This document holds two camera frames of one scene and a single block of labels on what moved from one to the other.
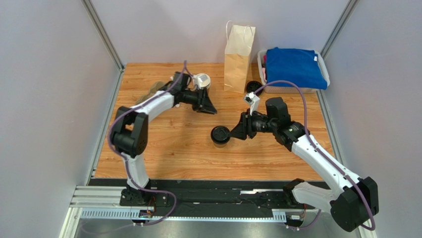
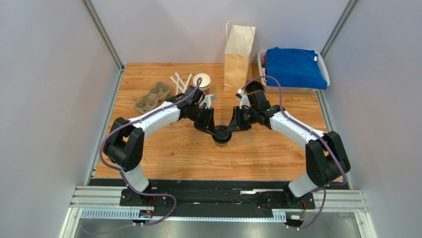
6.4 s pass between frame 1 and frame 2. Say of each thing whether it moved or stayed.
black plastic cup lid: stayed
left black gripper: moved
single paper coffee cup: stayed
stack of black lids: stayed
